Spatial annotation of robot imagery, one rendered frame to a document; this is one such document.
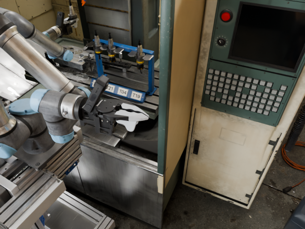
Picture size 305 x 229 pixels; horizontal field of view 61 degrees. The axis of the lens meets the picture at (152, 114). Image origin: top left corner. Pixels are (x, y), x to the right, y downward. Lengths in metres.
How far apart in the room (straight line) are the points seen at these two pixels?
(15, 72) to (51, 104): 2.01
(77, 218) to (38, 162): 0.98
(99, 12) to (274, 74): 1.67
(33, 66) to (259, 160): 1.50
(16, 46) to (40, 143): 0.47
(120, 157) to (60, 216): 0.77
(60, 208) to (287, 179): 2.02
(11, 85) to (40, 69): 1.77
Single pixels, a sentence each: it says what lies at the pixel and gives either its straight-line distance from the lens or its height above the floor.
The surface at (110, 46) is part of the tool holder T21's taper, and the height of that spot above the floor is 1.25.
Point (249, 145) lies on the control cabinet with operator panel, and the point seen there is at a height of 0.78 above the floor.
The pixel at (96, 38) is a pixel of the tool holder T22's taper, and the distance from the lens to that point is 1.88.
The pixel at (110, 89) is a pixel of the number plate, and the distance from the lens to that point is 1.94.
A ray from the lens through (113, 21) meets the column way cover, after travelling 2.51.
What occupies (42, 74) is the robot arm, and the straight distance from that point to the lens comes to 0.95.
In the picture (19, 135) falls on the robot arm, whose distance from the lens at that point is 1.12.
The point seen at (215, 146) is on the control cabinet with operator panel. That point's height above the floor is 0.67.
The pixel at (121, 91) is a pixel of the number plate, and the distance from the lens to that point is 1.90.
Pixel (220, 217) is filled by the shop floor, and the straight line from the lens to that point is 2.38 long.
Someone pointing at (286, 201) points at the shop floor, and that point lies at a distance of 2.65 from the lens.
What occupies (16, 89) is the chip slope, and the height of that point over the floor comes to 0.66.
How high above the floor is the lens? 2.07
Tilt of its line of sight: 42 degrees down
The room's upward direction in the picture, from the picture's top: straight up
